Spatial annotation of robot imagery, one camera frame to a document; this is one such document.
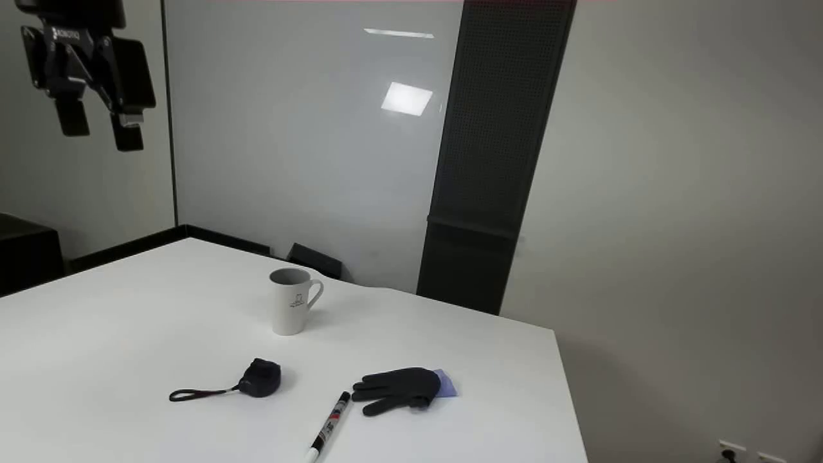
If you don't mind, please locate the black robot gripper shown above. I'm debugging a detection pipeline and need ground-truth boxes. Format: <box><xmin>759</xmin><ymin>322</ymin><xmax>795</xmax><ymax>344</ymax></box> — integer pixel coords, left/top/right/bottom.
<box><xmin>13</xmin><ymin>0</ymin><xmax>156</xmax><ymax>153</ymax></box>

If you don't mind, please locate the black and white marker pen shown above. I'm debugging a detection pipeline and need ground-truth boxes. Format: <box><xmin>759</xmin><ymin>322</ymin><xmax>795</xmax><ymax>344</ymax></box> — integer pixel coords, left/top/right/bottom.
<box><xmin>306</xmin><ymin>392</ymin><xmax>351</xmax><ymax>463</ymax></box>

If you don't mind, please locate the white ceramic mug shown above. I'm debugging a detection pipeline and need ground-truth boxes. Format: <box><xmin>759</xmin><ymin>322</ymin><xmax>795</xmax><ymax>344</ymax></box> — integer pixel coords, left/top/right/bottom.
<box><xmin>269</xmin><ymin>267</ymin><xmax>324</xmax><ymax>334</ymax></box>

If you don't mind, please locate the black side table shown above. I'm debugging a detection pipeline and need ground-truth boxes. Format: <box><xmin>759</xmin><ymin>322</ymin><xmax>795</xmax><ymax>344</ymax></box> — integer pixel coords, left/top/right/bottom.
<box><xmin>0</xmin><ymin>214</ymin><xmax>64</xmax><ymax>297</ymax></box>

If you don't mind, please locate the black chair back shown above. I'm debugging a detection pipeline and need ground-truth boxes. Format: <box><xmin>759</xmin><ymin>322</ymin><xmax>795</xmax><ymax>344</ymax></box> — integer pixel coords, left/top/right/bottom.
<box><xmin>284</xmin><ymin>245</ymin><xmax>345</xmax><ymax>277</ymax></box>

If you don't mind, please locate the black glove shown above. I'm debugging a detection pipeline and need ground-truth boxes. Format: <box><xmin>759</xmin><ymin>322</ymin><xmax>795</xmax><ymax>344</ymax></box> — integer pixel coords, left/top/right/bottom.
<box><xmin>351</xmin><ymin>369</ymin><xmax>440</xmax><ymax>416</ymax></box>

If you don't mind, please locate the blue cloth piece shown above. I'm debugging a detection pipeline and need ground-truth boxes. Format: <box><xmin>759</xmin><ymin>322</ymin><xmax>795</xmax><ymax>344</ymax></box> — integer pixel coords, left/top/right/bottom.
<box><xmin>433</xmin><ymin>371</ymin><xmax>458</xmax><ymax>398</ymax></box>

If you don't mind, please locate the small black pouch with strap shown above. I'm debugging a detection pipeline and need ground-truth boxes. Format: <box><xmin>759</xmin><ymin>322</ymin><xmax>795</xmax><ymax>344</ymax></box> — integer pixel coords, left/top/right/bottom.
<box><xmin>170</xmin><ymin>357</ymin><xmax>282</xmax><ymax>401</ymax></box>

